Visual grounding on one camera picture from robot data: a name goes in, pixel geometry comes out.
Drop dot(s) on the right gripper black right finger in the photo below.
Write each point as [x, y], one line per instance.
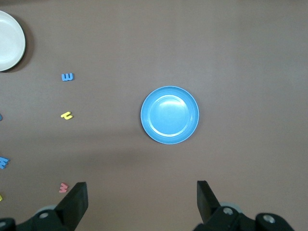
[209, 207]

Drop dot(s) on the blue foam capital M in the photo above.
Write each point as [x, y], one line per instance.
[3, 160]

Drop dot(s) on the cream round plate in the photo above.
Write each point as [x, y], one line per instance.
[9, 41]

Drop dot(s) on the yellow foam lowercase h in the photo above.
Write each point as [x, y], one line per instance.
[65, 116]

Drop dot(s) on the blue round plate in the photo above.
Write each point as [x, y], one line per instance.
[169, 115]

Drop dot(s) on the red foam lowercase w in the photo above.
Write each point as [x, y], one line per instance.
[63, 188]

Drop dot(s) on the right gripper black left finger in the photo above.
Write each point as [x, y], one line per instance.
[72, 207]

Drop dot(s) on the blue foam lowercase m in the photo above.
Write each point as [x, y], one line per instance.
[67, 79]

